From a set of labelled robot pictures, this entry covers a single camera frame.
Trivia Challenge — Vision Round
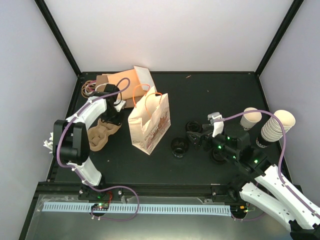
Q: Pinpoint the single paper coffee cup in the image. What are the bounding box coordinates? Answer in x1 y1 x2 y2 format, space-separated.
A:
240 112 262 131

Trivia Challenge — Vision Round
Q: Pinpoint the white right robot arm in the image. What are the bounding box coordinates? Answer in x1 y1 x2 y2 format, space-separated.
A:
185 124 320 240

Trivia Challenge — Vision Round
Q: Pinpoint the black paper coffee cup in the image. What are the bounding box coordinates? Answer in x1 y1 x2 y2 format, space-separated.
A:
185 120 203 135

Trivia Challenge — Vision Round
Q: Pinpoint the printed white paper bag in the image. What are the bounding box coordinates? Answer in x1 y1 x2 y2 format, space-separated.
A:
128 86 171 155

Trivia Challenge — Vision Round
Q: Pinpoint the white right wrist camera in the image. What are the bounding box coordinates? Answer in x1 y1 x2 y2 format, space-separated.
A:
207 112 224 138

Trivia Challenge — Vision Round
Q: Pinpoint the orange kraft paper bag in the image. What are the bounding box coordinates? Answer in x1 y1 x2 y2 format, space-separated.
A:
107 66 155 100

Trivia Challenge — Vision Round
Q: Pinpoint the stack of paper cups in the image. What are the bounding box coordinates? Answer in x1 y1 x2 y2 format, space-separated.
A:
256 109 296 148

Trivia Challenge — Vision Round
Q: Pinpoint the brown pulp cup carrier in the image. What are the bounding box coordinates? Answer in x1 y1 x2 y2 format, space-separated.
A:
87 118 122 152

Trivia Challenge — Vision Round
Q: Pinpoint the black plastic cup lid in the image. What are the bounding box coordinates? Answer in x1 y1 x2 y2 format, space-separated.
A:
209 149 227 165

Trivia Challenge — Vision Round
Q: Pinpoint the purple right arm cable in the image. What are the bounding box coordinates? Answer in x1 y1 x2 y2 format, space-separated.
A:
215 112 320 221

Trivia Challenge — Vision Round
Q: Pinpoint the brown kraft paper bag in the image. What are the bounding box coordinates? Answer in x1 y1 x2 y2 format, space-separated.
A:
81 73 142 108

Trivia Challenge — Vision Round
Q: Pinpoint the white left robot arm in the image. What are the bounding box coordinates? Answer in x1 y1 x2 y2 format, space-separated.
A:
52 84 126 200

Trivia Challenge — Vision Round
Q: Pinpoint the white slotted cable rail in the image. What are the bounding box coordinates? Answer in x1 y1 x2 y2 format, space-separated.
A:
42 202 232 217

